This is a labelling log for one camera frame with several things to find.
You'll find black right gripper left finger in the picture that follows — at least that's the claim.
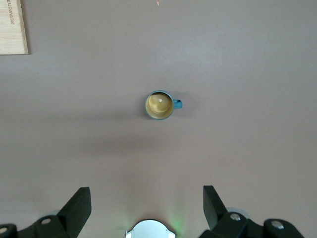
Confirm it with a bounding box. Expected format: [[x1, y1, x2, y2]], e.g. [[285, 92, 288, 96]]
[[0, 187, 92, 238]]

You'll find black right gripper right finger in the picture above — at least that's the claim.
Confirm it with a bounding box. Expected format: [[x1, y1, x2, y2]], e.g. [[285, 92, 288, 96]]
[[199, 185, 308, 238]]

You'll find teal cup with yellow inside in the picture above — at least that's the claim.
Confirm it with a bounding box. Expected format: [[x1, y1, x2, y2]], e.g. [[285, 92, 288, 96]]
[[144, 90, 184, 121]]

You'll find brown table cover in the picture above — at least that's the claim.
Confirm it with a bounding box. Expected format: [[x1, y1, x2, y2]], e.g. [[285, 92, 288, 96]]
[[0, 0, 317, 238]]

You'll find bamboo cutting board with handle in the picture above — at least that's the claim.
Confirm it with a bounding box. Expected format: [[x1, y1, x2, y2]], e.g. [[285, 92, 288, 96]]
[[0, 0, 29, 56]]

